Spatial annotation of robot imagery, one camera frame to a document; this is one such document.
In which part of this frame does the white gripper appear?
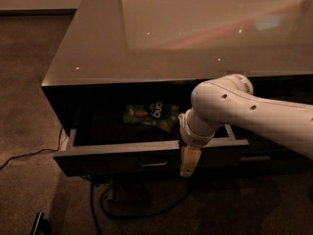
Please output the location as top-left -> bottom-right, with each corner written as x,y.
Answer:
179,112 -> 217,177

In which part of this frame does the drawer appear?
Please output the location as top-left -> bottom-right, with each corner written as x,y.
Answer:
52,105 -> 250,178

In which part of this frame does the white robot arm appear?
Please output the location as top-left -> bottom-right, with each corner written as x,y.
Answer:
179,74 -> 313,177

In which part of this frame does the grey drawer cabinet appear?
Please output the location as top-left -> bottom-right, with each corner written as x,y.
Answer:
42,0 -> 313,172

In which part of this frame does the green snack bag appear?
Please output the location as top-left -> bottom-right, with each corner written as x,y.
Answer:
123,101 -> 179,133

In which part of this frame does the black object on floor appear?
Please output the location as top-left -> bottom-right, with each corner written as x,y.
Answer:
29,212 -> 51,235

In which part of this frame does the thick black floor cable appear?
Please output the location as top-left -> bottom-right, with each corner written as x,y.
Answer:
89,179 -> 194,235

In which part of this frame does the thin black floor cable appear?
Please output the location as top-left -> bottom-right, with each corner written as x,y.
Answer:
0,126 -> 64,170

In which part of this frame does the dark wall baseboard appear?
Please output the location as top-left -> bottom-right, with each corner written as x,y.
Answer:
0,8 -> 77,17

